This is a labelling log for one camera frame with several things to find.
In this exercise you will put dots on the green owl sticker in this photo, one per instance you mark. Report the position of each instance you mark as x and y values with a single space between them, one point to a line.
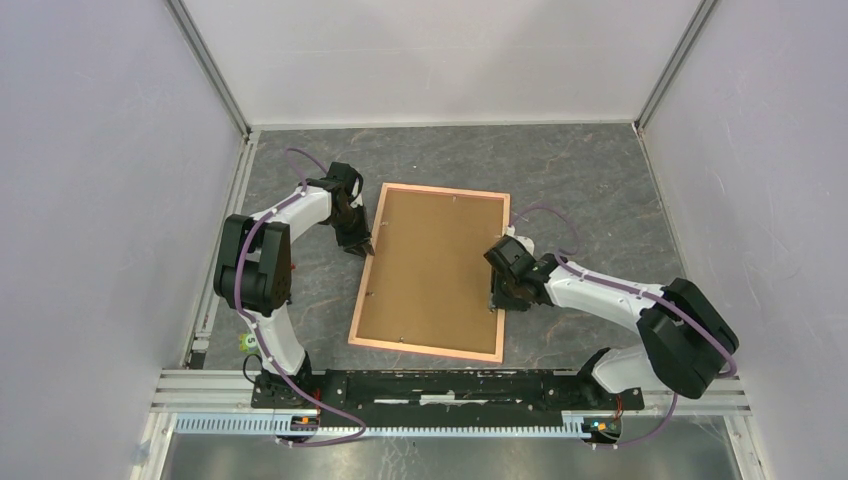
248 343

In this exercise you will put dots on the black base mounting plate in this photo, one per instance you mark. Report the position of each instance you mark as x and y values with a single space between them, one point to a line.
441 398

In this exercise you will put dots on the orange picture frame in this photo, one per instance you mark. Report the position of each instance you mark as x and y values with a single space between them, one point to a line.
361 285

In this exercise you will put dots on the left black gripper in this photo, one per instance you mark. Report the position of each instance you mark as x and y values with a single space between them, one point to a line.
354 243

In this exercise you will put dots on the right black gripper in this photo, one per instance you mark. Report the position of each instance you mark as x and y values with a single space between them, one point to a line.
499 301

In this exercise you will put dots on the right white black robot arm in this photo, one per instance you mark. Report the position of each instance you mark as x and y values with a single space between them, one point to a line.
685 344

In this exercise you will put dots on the white slotted cable duct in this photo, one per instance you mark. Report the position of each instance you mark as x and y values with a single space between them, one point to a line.
288 425

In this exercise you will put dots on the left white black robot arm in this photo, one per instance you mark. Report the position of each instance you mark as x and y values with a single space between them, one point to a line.
254 272

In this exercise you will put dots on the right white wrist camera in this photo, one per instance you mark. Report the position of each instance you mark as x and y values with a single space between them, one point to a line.
526 242

